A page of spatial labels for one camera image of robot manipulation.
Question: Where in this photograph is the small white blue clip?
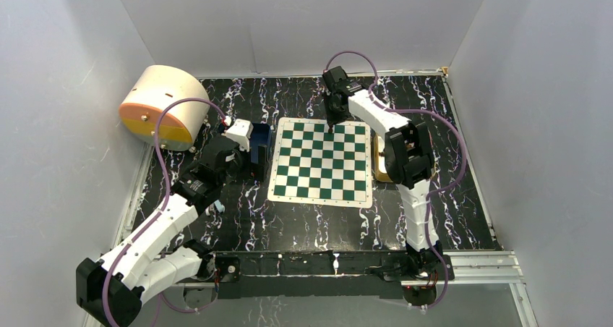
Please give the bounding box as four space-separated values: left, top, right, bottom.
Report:
205 200 226 216

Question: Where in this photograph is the black base frame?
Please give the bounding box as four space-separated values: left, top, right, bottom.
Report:
215 250 455 305

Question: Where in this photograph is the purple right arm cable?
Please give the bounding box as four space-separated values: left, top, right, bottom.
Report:
325 51 468 311

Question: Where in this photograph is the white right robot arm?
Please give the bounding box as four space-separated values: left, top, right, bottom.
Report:
322 67 440 279

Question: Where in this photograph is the green white chess board mat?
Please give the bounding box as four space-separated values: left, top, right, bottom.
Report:
267 117 374 208

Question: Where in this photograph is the aluminium rail frame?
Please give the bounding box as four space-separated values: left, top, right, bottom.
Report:
446 250 525 284

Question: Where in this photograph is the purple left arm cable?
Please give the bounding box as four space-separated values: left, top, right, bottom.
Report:
101 98 231 327

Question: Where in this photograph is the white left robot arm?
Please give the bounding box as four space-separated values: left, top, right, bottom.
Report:
76 130 272 326

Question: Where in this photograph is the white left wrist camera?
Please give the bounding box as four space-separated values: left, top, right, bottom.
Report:
224 119 253 152

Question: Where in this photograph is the blue square tray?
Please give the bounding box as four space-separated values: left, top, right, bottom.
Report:
249 122 272 182

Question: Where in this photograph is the beige rectangular tin tray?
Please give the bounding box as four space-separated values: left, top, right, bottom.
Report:
372 135 437 184

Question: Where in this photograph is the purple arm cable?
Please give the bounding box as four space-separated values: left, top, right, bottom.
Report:
325 51 468 311
101 98 231 327

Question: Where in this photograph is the cream orange cylindrical drum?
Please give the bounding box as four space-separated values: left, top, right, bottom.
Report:
119 64 210 151

